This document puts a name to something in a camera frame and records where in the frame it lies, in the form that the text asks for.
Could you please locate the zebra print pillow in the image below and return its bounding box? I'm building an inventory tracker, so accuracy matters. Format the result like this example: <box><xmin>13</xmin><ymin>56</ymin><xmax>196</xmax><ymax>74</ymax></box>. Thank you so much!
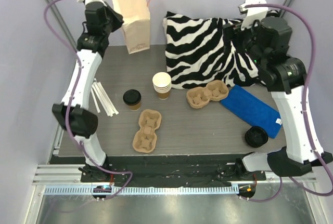
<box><xmin>162</xmin><ymin>11</ymin><xmax>264</xmax><ymax>89</ymax></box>

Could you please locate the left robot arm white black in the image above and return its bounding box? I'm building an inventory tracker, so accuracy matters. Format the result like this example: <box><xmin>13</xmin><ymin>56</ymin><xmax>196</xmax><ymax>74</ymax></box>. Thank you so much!
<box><xmin>52</xmin><ymin>0</ymin><xmax>123</xmax><ymax>182</ymax></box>

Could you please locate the kraft paper gift bag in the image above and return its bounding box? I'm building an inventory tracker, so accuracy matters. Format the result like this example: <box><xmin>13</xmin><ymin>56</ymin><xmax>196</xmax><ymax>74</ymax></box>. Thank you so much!
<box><xmin>112</xmin><ymin>0</ymin><xmax>151</xmax><ymax>54</ymax></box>

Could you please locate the single brown paper cup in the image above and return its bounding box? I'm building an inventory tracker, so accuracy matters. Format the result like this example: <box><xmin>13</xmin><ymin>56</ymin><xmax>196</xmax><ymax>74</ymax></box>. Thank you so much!
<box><xmin>129</xmin><ymin>102</ymin><xmax>141</xmax><ymax>111</ymax></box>

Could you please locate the black plastic cup lid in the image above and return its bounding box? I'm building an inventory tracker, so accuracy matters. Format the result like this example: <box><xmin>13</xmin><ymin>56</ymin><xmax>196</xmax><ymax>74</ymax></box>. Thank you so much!
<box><xmin>123</xmin><ymin>89</ymin><xmax>142</xmax><ymax>106</ymax></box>

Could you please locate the stack of black lids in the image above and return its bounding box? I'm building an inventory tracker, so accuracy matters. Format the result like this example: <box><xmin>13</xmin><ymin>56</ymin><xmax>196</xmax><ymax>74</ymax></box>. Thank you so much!
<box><xmin>245</xmin><ymin>126</ymin><xmax>268</xmax><ymax>148</ymax></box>

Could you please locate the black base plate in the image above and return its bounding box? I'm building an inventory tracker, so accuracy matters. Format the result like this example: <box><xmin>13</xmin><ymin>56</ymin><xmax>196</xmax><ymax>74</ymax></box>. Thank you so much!
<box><xmin>79</xmin><ymin>154</ymin><xmax>266</xmax><ymax>188</ymax></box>

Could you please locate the stack of paper cups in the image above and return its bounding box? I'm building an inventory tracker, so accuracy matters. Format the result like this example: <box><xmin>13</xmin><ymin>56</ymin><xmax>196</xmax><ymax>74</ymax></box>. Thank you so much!
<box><xmin>152</xmin><ymin>72</ymin><xmax>171</xmax><ymax>100</ymax></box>

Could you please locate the white wrapped straws bundle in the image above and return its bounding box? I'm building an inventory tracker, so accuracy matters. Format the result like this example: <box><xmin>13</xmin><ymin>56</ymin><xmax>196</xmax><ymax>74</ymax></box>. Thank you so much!
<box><xmin>91</xmin><ymin>79</ymin><xmax>119</xmax><ymax>117</ymax></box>

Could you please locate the aluminium front rail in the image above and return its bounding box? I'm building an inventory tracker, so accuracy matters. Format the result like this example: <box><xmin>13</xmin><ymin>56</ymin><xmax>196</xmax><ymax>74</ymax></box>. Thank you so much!
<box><xmin>44</xmin><ymin>184</ymin><xmax>239</xmax><ymax>195</ymax></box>

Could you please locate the blue cloth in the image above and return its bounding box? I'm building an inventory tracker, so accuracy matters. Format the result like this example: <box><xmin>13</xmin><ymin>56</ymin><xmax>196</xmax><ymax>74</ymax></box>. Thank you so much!
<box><xmin>220</xmin><ymin>85</ymin><xmax>282</xmax><ymax>138</ymax></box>

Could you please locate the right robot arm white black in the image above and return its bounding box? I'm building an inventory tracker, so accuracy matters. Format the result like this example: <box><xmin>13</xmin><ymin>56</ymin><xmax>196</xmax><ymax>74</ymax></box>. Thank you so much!
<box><xmin>222</xmin><ymin>17</ymin><xmax>332</xmax><ymax>180</ymax></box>

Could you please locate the cardboard cup carrier tray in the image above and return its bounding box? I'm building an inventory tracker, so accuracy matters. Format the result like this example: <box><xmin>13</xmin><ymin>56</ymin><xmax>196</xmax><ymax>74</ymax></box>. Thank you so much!
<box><xmin>186</xmin><ymin>80</ymin><xmax>229</xmax><ymax>109</ymax></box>

